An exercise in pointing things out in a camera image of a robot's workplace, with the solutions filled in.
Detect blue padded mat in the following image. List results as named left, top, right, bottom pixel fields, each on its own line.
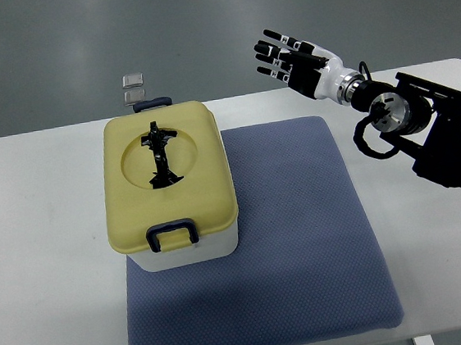
left=126, top=116, right=404, bottom=345

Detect upper silver floor plate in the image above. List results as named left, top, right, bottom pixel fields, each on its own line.
left=121, top=72, right=144, bottom=89

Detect white storage box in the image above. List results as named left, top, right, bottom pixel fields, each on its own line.
left=129, top=220, right=239, bottom=272

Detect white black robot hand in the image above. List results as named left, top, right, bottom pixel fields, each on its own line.
left=253, top=30, right=365, bottom=105

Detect silver floor plate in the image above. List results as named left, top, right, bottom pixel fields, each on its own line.
left=121, top=72, right=144, bottom=89
left=123, top=89, right=146, bottom=106

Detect lower silver floor plate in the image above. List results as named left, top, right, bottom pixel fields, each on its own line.
left=123, top=89, right=146, bottom=106

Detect yellow box lid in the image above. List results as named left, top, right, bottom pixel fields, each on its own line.
left=103, top=101, right=239, bottom=254

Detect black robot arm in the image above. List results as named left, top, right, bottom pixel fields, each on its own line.
left=346, top=62, right=461, bottom=188

